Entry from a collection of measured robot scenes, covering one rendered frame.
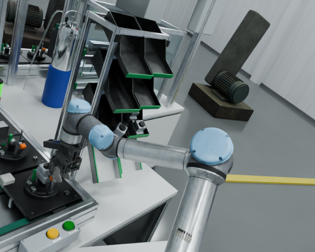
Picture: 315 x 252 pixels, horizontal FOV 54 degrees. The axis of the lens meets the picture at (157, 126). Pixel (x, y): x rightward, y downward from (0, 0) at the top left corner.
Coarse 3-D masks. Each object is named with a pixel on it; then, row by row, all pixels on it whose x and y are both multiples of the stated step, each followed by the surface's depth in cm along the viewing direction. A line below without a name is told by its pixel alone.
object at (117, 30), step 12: (96, 12) 126; (84, 24) 125; (84, 36) 127; (144, 36) 128; (156, 36) 135; (168, 36) 141; (108, 48) 119; (108, 60) 120; (72, 72) 134; (72, 84) 137; (96, 96) 127; (96, 108) 131; (60, 120) 145; (60, 132) 148; (84, 144) 138
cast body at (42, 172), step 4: (40, 164) 122; (44, 164) 122; (40, 168) 122; (44, 168) 121; (36, 172) 124; (40, 172) 122; (44, 172) 121; (48, 172) 122; (40, 176) 123; (44, 176) 122; (40, 180) 123; (44, 180) 121; (48, 180) 123
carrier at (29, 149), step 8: (16, 136) 151; (0, 144) 139; (8, 144) 136; (16, 144) 142; (0, 152) 132; (8, 152) 136; (24, 152) 140; (32, 152) 145; (0, 160) 133; (8, 160) 133; (16, 160) 135; (24, 160) 138; (32, 160) 140; (40, 160) 142; (0, 168) 129; (8, 168) 130; (16, 168) 132; (24, 168) 134; (32, 168) 137
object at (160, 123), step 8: (72, 96) 234; (160, 104) 285; (176, 104) 300; (144, 112) 257; (152, 112) 263; (160, 112) 269; (168, 112) 280; (176, 112) 295; (144, 120) 258; (152, 120) 266; (160, 120) 277; (168, 120) 289; (176, 120) 302; (152, 128) 274; (160, 128) 286; (168, 128) 299; (152, 136) 283; (160, 136) 295; (168, 136) 309; (152, 168) 328
